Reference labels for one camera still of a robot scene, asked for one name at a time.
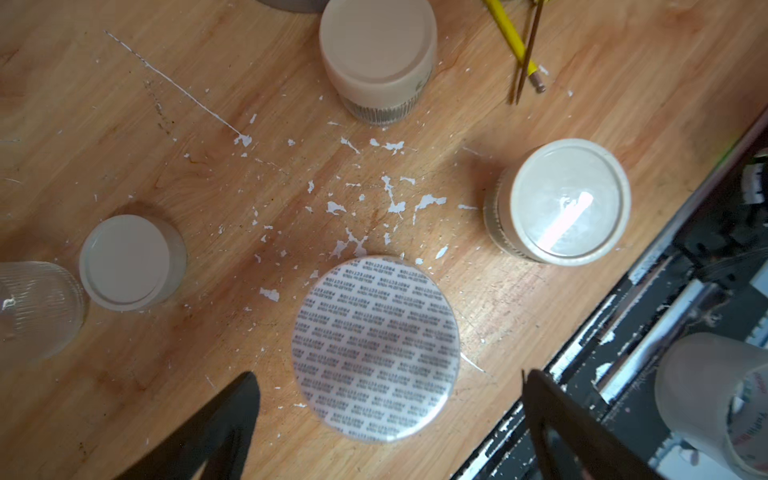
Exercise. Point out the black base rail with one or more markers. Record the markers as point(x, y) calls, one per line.
point(705, 273)

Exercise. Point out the glass jar patterned lid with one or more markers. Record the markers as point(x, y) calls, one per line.
point(376, 349)

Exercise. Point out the glass jar beige lid front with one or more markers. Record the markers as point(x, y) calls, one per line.
point(567, 203)

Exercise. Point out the translucent ribbed trash bin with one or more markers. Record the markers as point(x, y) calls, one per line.
point(297, 6)

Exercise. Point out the clear tape roll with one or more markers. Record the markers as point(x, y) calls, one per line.
point(712, 391)

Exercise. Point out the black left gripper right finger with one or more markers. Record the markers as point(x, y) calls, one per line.
point(568, 442)

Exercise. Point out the glass jar beige lid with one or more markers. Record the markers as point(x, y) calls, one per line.
point(567, 203)
point(379, 55)

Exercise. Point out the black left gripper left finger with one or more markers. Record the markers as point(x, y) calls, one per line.
point(213, 443)

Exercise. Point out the glass jar beige lid back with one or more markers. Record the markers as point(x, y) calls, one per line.
point(379, 55)

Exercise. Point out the yellow pencil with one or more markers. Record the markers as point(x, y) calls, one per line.
point(509, 32)

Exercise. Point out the clear glass jar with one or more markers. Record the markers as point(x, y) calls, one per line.
point(42, 310)

